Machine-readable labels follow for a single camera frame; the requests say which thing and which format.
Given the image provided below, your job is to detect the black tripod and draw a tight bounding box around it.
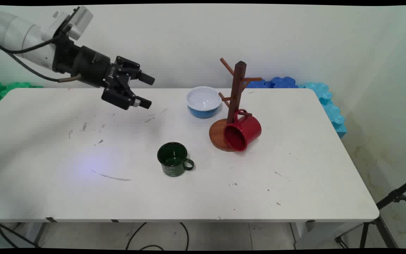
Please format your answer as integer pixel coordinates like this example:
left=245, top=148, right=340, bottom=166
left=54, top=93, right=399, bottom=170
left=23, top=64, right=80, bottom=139
left=335, top=175, right=406, bottom=249

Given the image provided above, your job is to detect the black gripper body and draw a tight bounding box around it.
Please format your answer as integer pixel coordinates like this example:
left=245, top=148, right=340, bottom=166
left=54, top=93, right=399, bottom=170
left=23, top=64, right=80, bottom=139
left=52, top=34, right=119, bottom=89

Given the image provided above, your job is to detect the black cable with copper plug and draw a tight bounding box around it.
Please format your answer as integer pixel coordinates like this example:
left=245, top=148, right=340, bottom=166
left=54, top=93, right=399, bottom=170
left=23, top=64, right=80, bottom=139
left=11, top=53, right=83, bottom=84

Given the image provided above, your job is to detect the cyan foam mat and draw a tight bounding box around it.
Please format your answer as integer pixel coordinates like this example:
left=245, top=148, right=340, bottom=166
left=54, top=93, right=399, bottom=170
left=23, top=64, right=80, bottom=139
left=297, top=82, right=347, bottom=139

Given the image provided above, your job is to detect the blue foam mat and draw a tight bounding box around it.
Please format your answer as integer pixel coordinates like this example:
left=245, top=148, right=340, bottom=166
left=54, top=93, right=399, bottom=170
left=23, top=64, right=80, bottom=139
left=247, top=77, right=299, bottom=89

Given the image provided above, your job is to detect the grey table leg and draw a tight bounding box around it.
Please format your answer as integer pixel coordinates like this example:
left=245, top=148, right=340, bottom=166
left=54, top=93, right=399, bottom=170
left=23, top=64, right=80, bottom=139
left=32, top=222, right=49, bottom=247

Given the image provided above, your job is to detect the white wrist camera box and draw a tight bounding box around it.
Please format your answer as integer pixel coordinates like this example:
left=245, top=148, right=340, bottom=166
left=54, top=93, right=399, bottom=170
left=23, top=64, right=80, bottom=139
left=46, top=6, right=94, bottom=41

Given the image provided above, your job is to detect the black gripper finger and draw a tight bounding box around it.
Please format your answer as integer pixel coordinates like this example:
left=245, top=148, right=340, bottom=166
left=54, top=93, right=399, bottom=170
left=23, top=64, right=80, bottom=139
left=101, top=75, right=152, bottom=111
left=115, top=56, right=155, bottom=86

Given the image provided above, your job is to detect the black floor cable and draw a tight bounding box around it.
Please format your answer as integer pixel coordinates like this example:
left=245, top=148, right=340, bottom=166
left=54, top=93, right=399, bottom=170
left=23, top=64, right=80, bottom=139
left=125, top=222, right=190, bottom=251

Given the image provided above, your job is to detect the brown wooden mug tree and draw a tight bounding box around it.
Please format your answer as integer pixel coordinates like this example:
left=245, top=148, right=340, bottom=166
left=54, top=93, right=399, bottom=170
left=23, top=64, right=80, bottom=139
left=209, top=58, right=263, bottom=152

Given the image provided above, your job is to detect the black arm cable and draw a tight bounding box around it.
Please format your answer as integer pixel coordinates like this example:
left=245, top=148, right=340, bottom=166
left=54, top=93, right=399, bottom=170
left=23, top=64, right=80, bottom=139
left=0, top=22, right=60, bottom=54

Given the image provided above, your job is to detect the red speckled mug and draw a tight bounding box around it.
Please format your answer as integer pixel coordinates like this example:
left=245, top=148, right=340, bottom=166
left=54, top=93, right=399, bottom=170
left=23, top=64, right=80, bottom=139
left=223, top=109, right=262, bottom=152

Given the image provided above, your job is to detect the dark green enamel mug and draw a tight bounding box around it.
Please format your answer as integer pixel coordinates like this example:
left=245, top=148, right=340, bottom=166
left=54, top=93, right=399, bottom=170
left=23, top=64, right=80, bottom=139
left=157, top=142, right=195, bottom=177

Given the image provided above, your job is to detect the blue bowl with white inside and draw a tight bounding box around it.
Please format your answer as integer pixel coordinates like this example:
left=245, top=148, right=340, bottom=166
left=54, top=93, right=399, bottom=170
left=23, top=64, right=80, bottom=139
left=186, top=86, right=222, bottom=119

